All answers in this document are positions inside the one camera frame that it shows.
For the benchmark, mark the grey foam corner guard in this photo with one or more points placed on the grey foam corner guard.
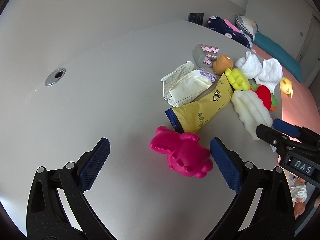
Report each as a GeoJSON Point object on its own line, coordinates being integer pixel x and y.
{"type": "Point", "coordinates": [204, 55]}

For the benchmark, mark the white fluffy cloth left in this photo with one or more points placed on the white fluffy cloth left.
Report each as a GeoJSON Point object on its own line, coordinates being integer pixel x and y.
{"type": "Point", "coordinates": [249, 65]}

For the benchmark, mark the brown plush bear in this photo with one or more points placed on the brown plush bear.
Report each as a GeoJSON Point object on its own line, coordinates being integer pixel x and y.
{"type": "Point", "coordinates": [222, 63]}

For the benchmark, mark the navy patterned blanket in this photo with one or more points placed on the navy patterned blanket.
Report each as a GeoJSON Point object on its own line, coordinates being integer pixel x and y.
{"type": "Point", "coordinates": [225, 28]}

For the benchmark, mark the yellow plush chick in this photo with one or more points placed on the yellow plush chick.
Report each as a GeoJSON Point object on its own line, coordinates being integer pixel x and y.
{"type": "Point", "coordinates": [286, 86]}

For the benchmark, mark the white fluffy cloth right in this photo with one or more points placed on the white fluffy cloth right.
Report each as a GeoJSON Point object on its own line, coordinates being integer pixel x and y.
{"type": "Point", "coordinates": [270, 75]}

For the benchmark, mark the teal pillow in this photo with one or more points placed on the teal pillow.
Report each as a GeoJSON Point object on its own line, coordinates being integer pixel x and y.
{"type": "Point", "coordinates": [279, 53]}

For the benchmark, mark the white grid paper packet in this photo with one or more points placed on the white grid paper packet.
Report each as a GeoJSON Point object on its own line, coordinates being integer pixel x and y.
{"type": "Point", "coordinates": [185, 84]}

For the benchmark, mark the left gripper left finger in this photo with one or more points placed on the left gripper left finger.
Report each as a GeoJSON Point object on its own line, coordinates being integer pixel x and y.
{"type": "Point", "coordinates": [46, 217]}

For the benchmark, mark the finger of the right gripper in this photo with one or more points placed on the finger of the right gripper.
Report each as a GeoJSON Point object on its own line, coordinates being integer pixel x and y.
{"type": "Point", "coordinates": [278, 139]}
{"type": "Point", "coordinates": [302, 134]}

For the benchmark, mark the baby doll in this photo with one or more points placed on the baby doll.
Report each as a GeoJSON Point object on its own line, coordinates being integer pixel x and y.
{"type": "Point", "coordinates": [299, 194]}

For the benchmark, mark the silver desk cable grommet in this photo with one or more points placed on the silver desk cable grommet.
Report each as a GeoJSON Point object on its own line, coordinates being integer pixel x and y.
{"type": "Point", "coordinates": [55, 76]}

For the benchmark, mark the pink folded clothing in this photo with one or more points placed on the pink folded clothing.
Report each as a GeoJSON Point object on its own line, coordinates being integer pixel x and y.
{"type": "Point", "coordinates": [233, 27]}

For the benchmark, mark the yellow plastic toy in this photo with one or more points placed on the yellow plastic toy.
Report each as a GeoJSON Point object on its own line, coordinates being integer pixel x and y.
{"type": "Point", "coordinates": [237, 79]}

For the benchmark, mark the yellow snack wrapper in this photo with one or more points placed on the yellow snack wrapper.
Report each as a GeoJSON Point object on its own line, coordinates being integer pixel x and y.
{"type": "Point", "coordinates": [193, 116]}

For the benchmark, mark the pink bed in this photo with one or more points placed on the pink bed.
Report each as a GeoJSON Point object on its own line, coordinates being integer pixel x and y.
{"type": "Point", "coordinates": [301, 109]}

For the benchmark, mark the checkered pillow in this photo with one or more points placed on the checkered pillow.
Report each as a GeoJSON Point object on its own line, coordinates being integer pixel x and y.
{"type": "Point", "coordinates": [247, 25]}

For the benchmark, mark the pink bear toy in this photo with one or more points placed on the pink bear toy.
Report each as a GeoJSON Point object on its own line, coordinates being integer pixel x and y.
{"type": "Point", "coordinates": [185, 154]}

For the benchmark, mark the green orange dinosaur toy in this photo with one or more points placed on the green orange dinosaur toy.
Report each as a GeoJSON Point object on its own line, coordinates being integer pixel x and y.
{"type": "Point", "coordinates": [274, 107]}

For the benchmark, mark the white fluffy cloth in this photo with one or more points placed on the white fluffy cloth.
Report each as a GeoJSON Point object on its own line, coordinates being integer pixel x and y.
{"type": "Point", "coordinates": [270, 75]}
{"type": "Point", "coordinates": [249, 65]}

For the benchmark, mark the white foam padding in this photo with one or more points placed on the white foam padding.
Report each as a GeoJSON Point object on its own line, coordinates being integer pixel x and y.
{"type": "Point", "coordinates": [251, 113]}

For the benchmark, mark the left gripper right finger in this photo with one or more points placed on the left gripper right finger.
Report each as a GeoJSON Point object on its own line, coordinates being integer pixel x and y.
{"type": "Point", "coordinates": [261, 208]}

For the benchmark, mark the red plush heart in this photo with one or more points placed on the red plush heart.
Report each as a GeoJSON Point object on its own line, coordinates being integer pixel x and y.
{"type": "Point", "coordinates": [264, 94]}

